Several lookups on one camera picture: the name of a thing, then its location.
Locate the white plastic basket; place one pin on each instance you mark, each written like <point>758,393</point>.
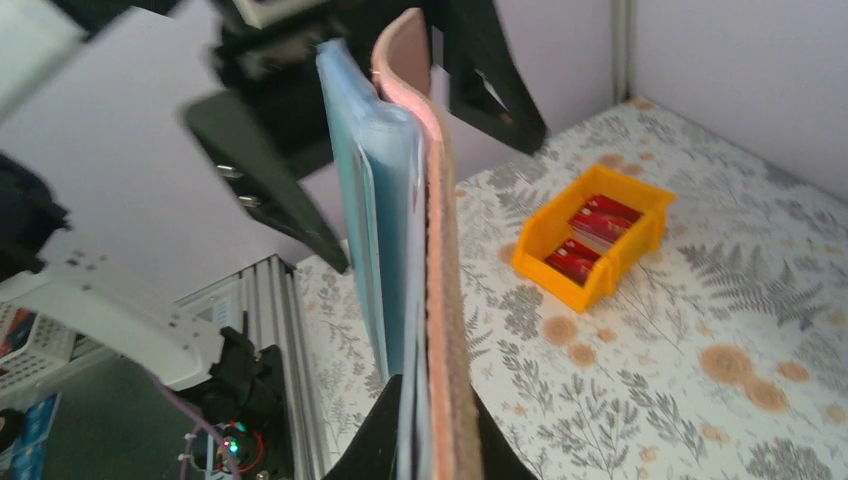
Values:
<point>33,346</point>

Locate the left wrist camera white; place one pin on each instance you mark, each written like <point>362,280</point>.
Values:
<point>263,13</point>

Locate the floral table cloth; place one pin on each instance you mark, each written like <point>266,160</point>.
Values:
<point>720,355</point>

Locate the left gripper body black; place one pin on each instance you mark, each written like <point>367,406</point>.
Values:
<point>273,71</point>

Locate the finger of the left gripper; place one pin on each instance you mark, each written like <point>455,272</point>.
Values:
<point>243,154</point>
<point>486,90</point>

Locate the aluminium rail frame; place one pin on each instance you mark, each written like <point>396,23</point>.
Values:
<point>278,344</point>

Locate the red VIP credit card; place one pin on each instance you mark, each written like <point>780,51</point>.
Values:
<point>603,220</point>

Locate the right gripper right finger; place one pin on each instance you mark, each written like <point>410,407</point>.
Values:
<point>499,460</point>

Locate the tan leather card holder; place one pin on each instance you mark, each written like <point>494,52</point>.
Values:
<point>396,171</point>

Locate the red VIP card in bin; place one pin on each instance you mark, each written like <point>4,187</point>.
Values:
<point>573,260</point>

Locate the yellow plastic bin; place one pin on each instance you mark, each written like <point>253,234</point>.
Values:
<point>549,226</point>

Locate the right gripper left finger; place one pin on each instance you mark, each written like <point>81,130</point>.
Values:
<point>372,452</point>

